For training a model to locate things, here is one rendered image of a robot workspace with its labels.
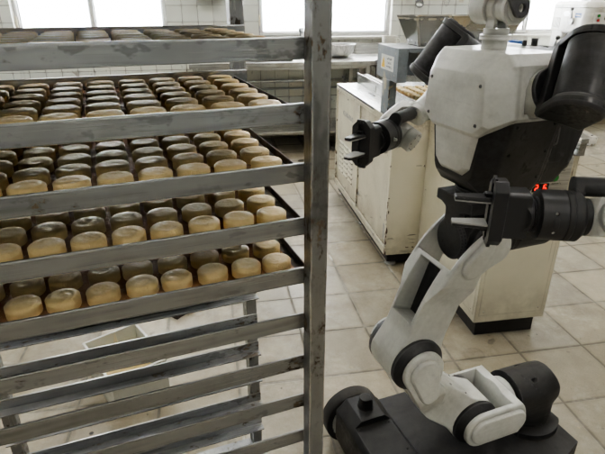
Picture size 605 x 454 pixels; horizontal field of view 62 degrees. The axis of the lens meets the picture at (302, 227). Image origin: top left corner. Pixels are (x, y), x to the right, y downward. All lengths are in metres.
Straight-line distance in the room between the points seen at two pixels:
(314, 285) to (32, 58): 0.50
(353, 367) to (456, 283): 1.03
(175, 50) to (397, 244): 2.29
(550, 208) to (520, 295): 1.50
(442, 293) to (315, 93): 0.66
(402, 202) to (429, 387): 1.57
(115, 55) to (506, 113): 0.71
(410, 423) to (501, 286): 0.86
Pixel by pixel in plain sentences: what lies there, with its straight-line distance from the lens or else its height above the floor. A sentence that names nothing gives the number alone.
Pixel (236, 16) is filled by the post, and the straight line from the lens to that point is 1.14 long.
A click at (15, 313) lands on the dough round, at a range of 0.84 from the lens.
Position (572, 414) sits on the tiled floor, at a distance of 2.20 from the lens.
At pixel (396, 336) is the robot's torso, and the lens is 1.30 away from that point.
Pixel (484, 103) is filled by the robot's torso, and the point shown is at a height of 1.20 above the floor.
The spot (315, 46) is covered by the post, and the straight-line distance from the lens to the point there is 0.71.
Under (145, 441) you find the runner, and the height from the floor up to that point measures 0.70.
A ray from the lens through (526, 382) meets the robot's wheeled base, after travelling 1.70.
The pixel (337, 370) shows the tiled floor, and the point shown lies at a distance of 2.15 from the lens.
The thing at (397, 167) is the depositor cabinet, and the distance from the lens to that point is 2.68.
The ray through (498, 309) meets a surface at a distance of 2.40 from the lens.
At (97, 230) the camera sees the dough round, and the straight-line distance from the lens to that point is 0.85.
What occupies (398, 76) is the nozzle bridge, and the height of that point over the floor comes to 1.05.
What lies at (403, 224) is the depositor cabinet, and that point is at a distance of 2.81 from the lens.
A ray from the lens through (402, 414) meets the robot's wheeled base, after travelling 1.76.
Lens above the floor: 1.38
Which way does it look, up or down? 24 degrees down
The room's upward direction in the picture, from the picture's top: straight up
